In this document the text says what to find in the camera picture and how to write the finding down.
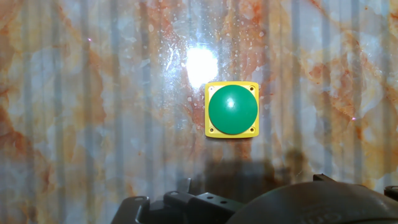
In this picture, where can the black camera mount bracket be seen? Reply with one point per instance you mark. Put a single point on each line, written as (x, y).
(199, 207)

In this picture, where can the yellow block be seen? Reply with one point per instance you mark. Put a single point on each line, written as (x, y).
(233, 109)

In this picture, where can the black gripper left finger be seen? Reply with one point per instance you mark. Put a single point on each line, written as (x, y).
(321, 177)

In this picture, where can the marble pattern mat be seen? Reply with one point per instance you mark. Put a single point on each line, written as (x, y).
(93, 109)

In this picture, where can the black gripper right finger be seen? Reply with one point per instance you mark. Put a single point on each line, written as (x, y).
(392, 192)

